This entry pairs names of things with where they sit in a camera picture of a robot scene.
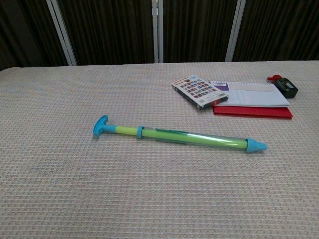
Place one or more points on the green blue water pump toy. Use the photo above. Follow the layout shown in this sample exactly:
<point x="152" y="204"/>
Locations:
<point x="174" y="137"/>

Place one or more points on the colourful printed card box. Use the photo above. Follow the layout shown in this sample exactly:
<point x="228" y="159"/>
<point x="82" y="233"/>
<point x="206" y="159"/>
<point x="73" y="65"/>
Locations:
<point x="198" y="90"/>

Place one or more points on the woven beige tablecloth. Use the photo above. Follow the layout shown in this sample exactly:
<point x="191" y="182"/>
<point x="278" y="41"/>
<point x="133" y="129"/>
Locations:
<point x="99" y="186"/>

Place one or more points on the red folder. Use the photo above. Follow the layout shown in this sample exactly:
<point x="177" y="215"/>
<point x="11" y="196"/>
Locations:
<point x="251" y="111"/>

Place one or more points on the white spiral notebook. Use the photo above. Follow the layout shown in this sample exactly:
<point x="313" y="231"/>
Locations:
<point x="254" y="95"/>

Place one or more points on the dark brown curtain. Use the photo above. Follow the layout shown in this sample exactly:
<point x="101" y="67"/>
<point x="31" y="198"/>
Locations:
<point x="112" y="30"/>

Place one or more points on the small red clip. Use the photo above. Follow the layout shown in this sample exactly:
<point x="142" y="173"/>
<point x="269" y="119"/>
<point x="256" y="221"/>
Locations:
<point x="273" y="77"/>

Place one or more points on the black rectangular device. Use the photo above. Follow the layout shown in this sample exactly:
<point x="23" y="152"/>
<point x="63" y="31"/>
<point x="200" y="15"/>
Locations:
<point x="286" y="86"/>

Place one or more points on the white vertical frame post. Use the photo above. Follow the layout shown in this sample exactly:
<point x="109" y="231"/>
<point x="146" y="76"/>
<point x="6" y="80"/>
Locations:
<point x="157" y="31"/>

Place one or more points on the white slanted frame post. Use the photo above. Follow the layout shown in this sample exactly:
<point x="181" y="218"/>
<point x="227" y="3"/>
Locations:
<point x="62" y="32"/>
<point x="235" y="30"/>

